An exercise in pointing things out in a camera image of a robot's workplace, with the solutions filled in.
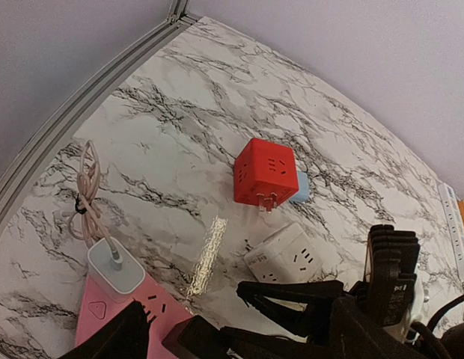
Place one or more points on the white charger with pink cable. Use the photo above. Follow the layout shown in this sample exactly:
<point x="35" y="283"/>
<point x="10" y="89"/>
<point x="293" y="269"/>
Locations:
<point x="112" y="267"/>

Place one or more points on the red cube socket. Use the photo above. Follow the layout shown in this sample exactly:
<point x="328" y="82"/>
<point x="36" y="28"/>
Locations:
<point x="264" y="175"/>

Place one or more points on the white cube adapter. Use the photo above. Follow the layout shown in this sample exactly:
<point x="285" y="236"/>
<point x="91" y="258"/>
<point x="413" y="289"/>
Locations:
<point x="287" y="256"/>

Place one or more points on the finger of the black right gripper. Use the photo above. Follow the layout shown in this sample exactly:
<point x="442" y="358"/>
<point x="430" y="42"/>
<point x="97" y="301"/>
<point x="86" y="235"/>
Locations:
<point x="303" y="309"/>
<point x="197" y="338"/>

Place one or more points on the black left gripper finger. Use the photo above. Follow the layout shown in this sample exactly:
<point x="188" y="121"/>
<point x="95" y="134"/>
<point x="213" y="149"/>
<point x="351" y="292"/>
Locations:
<point x="125" y="336"/>

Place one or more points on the white multicolour power strip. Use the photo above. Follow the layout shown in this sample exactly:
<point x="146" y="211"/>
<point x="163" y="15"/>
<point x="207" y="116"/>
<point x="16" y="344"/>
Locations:
<point x="455" y="224"/>

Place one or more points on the light blue plug adapter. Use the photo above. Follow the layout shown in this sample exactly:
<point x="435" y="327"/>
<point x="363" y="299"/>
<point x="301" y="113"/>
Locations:
<point x="303" y="193"/>

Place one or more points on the left aluminium frame post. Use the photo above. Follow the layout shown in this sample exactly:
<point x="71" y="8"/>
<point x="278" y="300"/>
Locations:
<point x="176" y="10"/>

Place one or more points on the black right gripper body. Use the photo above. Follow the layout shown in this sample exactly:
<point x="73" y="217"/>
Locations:
<point x="379" y="316"/>

